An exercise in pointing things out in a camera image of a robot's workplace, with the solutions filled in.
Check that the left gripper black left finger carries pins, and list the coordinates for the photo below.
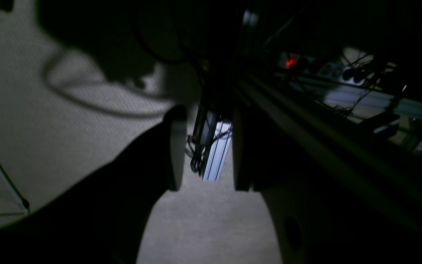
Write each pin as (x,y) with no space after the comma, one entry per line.
(102,218)

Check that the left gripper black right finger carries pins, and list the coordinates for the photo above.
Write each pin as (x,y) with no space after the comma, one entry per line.
(335,194)

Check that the aluminium frame leg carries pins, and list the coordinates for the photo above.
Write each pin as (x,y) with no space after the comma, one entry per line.
(216,154)

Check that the power strip with red switch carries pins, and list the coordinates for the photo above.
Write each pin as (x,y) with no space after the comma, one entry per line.
(293,61)

